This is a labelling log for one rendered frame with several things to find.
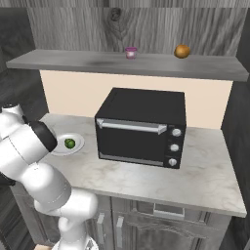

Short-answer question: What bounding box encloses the white round plate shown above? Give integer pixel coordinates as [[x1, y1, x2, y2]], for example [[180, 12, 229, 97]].
[[50, 132, 86, 157]]

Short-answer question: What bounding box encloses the green avocado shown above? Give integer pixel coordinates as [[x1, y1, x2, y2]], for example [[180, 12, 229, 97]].
[[63, 138, 76, 149]]

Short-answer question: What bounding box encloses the pink jam jar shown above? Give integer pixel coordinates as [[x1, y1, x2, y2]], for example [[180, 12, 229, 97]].
[[125, 46, 138, 61]]

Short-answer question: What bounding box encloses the brown bread roll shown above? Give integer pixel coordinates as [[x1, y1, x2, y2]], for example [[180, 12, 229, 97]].
[[174, 44, 191, 60]]

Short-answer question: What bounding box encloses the grey cabinet door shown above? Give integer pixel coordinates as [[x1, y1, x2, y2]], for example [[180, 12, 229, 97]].
[[110, 196, 209, 250], [85, 194, 114, 250]]

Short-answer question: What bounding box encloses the black toaster oven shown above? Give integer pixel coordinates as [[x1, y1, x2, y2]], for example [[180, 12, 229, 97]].
[[94, 87, 188, 170]]

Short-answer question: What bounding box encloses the grey wooden shelf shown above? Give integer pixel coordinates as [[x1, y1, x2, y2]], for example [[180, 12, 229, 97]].
[[5, 49, 250, 83]]

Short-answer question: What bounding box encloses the grey drawer front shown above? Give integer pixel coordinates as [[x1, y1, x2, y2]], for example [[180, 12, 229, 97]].
[[130, 199, 211, 226]]

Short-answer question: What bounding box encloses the silver oven handle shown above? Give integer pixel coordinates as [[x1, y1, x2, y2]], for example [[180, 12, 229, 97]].
[[96, 118, 168, 136]]

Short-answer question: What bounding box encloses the silver drawer handle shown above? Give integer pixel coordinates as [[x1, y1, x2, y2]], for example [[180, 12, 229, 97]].
[[152, 203, 186, 219]]

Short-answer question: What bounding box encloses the silver cabinet door handle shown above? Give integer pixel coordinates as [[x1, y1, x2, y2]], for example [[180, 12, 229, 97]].
[[115, 216, 125, 249], [96, 213, 105, 246]]

